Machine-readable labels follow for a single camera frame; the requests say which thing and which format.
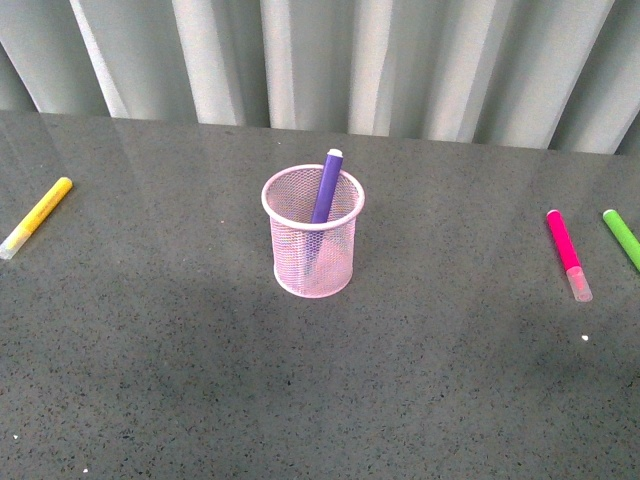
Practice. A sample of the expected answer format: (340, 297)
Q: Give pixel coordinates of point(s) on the purple marker pen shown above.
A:
(322, 206)

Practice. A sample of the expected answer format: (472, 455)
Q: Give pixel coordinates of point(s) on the pink marker pen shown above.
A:
(568, 256)

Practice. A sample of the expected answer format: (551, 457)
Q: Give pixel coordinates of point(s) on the pink mesh pen cup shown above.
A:
(288, 198)

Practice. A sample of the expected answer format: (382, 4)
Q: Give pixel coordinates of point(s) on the grey pleated curtain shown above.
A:
(561, 75)

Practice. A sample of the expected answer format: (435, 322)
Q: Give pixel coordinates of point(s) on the yellow marker pen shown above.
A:
(35, 217)

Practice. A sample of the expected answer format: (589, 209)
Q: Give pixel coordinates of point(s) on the green marker pen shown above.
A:
(624, 236)

